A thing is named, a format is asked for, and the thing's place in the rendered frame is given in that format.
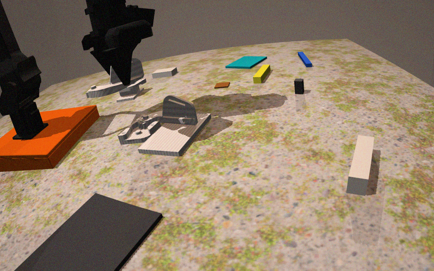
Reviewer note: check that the blue rectangular bar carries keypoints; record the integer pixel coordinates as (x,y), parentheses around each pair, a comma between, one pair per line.
(304,59)

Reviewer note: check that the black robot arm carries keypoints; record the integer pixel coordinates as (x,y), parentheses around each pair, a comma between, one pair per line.
(20,76)

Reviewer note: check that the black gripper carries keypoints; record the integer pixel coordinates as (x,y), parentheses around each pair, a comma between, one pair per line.
(112,41)

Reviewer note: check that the yellow rectangular bar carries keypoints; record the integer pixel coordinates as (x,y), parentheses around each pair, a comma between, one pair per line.
(261,74)

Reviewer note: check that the teal flat plate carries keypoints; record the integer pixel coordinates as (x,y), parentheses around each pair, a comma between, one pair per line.
(246,62)

